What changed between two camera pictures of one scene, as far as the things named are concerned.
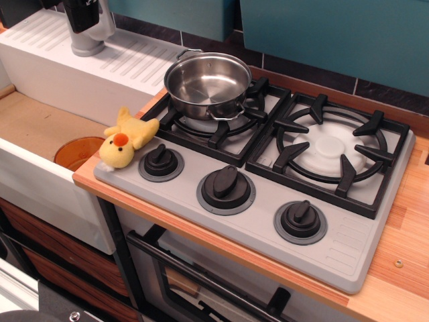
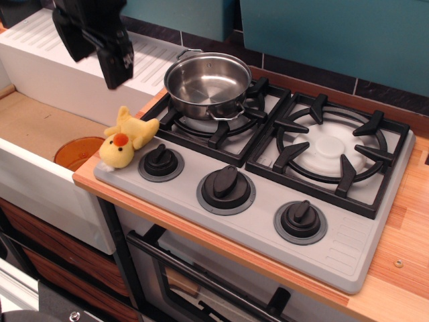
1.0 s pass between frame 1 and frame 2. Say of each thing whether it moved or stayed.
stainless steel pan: stayed
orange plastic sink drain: stayed
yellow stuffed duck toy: stayed
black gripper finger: moved
